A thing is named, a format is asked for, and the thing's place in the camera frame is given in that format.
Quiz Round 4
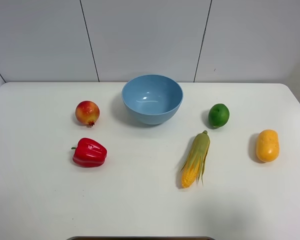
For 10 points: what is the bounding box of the green lime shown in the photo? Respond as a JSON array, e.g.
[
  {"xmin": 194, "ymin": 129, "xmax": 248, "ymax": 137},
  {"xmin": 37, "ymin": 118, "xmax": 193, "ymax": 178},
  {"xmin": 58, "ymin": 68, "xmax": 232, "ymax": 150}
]
[{"xmin": 208, "ymin": 103, "xmax": 230, "ymax": 129}]

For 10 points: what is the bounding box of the red bell pepper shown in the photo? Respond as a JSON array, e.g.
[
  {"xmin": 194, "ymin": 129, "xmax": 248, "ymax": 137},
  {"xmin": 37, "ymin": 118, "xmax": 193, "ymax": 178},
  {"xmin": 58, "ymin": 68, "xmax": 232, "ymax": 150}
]
[{"xmin": 71, "ymin": 137, "xmax": 108, "ymax": 168}]

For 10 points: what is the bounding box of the corn cob with husk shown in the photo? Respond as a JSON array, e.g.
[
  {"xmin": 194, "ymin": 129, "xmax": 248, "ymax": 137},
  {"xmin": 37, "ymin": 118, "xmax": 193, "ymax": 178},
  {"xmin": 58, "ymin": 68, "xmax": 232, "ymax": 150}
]
[{"xmin": 180, "ymin": 130, "xmax": 211, "ymax": 189}]

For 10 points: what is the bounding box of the blue plastic bowl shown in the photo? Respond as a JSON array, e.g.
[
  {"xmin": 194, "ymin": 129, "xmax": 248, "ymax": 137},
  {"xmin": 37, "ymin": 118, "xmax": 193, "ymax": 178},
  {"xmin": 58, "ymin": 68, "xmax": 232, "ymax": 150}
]
[{"xmin": 121, "ymin": 74, "xmax": 184, "ymax": 125}]

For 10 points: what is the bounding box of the red yellow pomegranate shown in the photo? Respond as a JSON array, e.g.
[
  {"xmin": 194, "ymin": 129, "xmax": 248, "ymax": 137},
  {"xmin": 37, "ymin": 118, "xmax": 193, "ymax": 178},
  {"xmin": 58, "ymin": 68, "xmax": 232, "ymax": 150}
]
[{"xmin": 75, "ymin": 100, "xmax": 100, "ymax": 127}]

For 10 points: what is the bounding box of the yellow orange mango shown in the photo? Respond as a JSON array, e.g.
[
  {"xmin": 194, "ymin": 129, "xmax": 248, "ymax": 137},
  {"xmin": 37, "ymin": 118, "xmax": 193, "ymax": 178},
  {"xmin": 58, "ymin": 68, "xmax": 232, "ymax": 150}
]
[{"xmin": 255, "ymin": 129, "xmax": 280, "ymax": 163}]

